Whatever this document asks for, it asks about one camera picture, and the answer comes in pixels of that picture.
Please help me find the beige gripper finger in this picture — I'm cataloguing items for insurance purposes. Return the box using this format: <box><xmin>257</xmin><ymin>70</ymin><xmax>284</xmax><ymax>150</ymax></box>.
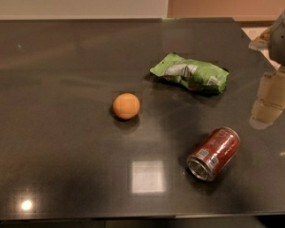
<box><xmin>249</xmin><ymin>30</ymin><xmax>271</xmax><ymax>51</ymax></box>
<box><xmin>249</xmin><ymin>66</ymin><xmax>285</xmax><ymax>129</ymax></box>

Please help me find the red coke can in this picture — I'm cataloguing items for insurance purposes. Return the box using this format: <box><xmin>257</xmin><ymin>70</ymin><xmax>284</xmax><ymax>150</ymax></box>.
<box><xmin>186</xmin><ymin>127</ymin><xmax>240</xmax><ymax>181</ymax></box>

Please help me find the green chip bag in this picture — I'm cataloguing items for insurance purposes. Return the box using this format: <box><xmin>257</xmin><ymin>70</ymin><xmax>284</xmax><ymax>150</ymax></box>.
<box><xmin>150</xmin><ymin>52</ymin><xmax>229</xmax><ymax>94</ymax></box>

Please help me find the orange fruit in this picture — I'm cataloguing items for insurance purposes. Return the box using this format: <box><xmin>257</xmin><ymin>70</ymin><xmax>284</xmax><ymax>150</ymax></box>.
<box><xmin>112</xmin><ymin>93</ymin><xmax>141</xmax><ymax>120</ymax></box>

